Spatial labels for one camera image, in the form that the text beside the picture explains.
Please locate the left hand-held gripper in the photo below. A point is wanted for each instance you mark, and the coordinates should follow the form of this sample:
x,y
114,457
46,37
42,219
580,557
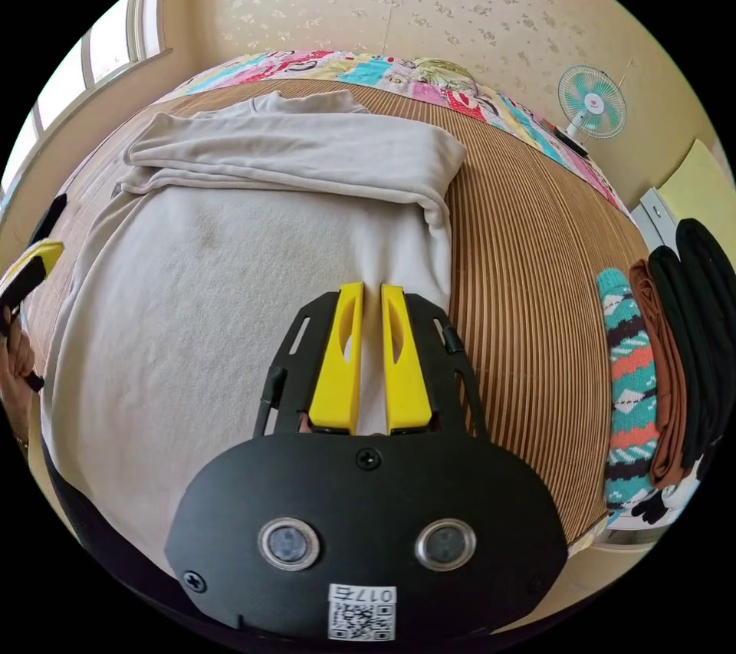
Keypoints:
x,y
26,279

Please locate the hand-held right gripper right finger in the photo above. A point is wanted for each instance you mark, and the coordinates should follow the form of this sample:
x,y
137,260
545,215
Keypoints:
x,y
407,378

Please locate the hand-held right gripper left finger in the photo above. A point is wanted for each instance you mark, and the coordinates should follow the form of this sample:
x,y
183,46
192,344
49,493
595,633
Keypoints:
x,y
338,372

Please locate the white long sleeve shirt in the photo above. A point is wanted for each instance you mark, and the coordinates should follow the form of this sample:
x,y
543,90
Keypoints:
x,y
201,320

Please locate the person's left hand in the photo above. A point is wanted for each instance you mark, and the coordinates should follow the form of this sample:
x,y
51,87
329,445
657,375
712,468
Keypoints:
x,y
20,401

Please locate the bed with woven mat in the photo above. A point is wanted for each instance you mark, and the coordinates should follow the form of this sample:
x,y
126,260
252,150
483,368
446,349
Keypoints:
x,y
517,274

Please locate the window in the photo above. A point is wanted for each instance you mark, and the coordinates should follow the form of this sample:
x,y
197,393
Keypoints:
x,y
109,44

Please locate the pile of clothes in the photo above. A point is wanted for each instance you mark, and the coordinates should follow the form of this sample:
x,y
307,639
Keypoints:
x,y
632,378

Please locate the white and green fan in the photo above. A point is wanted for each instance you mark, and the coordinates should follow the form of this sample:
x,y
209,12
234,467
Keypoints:
x,y
592,101

